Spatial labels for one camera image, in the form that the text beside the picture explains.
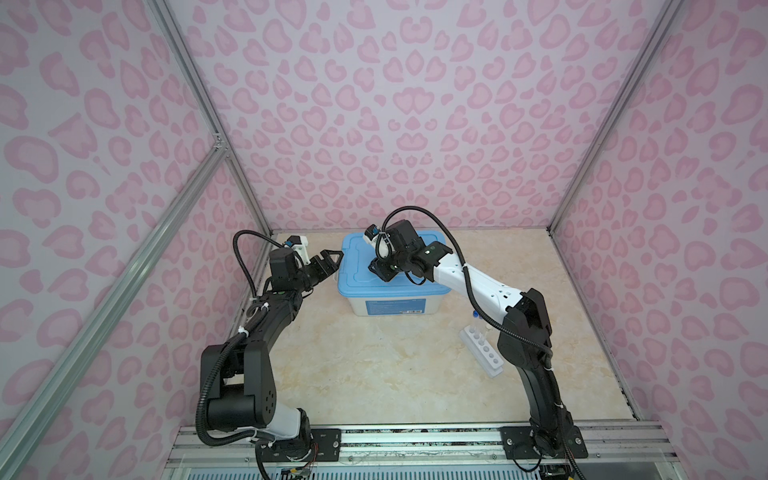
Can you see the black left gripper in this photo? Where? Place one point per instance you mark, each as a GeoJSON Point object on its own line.
{"type": "Point", "coordinates": [325, 262]}

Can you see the diagonal aluminium frame bar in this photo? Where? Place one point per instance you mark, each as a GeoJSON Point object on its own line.
{"type": "Point", "coordinates": [35, 419]}

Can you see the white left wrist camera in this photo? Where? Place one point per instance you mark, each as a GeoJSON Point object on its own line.
{"type": "Point", "coordinates": [299, 244]}

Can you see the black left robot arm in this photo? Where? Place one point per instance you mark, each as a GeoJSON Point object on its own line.
{"type": "Point", "coordinates": [238, 396]}

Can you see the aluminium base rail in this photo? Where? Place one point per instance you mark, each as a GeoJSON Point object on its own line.
{"type": "Point", "coordinates": [603, 450]}

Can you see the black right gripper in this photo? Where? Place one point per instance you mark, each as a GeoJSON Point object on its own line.
{"type": "Point", "coordinates": [382, 270]}

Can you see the white test tube rack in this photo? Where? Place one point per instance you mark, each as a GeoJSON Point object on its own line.
{"type": "Point", "coordinates": [482, 351]}

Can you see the blue plastic bin lid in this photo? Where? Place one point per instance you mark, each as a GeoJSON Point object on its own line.
{"type": "Point", "coordinates": [356, 281]}

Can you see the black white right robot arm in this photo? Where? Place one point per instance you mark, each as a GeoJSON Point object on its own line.
{"type": "Point", "coordinates": [520, 317]}

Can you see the white plastic storage bin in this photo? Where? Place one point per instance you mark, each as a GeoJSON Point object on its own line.
{"type": "Point", "coordinates": [395, 306]}

